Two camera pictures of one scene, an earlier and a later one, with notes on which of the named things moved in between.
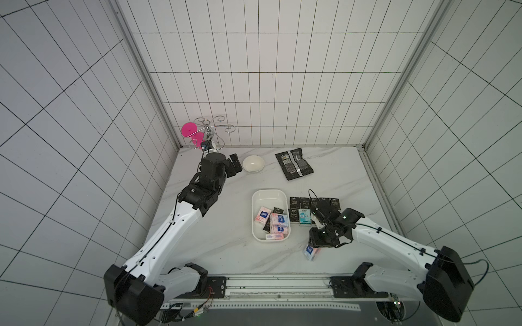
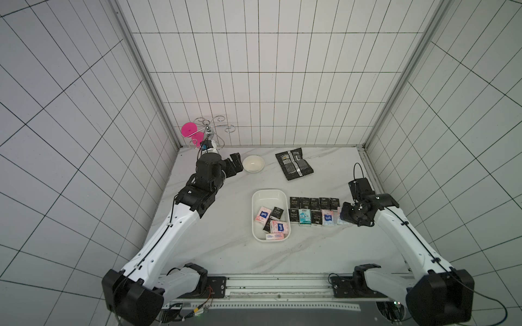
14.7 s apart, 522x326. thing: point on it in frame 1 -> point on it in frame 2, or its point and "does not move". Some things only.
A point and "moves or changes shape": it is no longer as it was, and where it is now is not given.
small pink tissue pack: [310, 252] moves or changes shape
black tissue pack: [305, 202] does not move
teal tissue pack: [305, 216] does not move
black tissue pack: [335, 202] does not move
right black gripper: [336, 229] -> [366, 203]
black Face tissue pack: [294, 202] does not move
